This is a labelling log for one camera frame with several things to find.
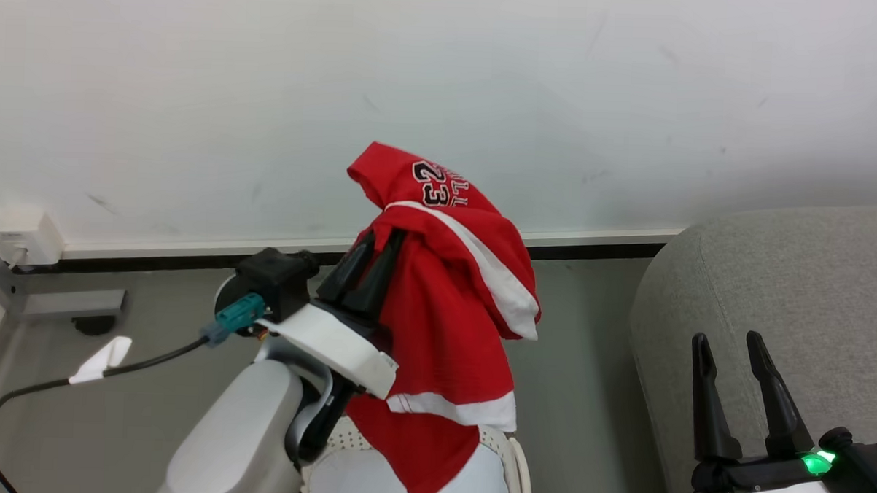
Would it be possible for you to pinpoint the white cable tag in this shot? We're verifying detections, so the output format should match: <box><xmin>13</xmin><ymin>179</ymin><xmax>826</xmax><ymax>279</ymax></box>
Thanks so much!
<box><xmin>69</xmin><ymin>333</ymin><xmax>134</xmax><ymax>387</ymax></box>

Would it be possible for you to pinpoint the white wall power outlet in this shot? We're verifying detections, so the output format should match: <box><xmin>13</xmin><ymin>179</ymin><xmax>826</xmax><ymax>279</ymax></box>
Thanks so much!
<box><xmin>0</xmin><ymin>208</ymin><xmax>66</xmax><ymax>269</ymax></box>

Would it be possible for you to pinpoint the black white baseboard strip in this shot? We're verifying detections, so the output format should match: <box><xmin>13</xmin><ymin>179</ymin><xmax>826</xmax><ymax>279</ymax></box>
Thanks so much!
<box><xmin>11</xmin><ymin>204</ymin><xmax>688</xmax><ymax>298</ymax></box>

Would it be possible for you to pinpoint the thin black cable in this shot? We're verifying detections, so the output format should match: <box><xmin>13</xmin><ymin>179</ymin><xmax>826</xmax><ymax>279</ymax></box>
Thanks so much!
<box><xmin>0</xmin><ymin>327</ymin><xmax>211</xmax><ymax>493</ymax></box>

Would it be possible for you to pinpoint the red white basketball jersey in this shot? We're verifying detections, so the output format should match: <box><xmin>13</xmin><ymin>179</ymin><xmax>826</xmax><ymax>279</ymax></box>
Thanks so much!
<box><xmin>335</xmin><ymin>141</ymin><xmax>547</xmax><ymax>493</ymax></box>

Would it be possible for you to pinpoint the grey metal frame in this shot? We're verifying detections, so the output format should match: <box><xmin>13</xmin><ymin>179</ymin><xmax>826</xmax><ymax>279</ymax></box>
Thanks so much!
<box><xmin>0</xmin><ymin>228</ymin><xmax>130</xmax><ymax>337</ymax></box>

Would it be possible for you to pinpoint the teal cable connector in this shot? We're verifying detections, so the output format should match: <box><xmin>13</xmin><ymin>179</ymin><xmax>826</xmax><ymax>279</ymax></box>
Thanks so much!
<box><xmin>200</xmin><ymin>291</ymin><xmax>268</xmax><ymax>347</ymax></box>

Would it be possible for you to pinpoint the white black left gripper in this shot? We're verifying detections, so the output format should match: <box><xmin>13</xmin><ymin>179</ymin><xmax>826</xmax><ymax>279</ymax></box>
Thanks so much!
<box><xmin>257</xmin><ymin>224</ymin><xmax>409</xmax><ymax>401</ymax></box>

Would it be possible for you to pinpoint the grey fabric sofa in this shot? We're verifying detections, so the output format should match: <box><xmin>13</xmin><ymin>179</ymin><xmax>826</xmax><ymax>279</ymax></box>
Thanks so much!
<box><xmin>623</xmin><ymin>196</ymin><xmax>877</xmax><ymax>493</ymax></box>

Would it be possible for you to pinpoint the white perforated laundry basket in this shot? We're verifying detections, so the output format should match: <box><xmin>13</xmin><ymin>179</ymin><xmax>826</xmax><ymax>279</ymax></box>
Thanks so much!
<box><xmin>300</xmin><ymin>414</ymin><xmax>537</xmax><ymax>493</ymax></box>

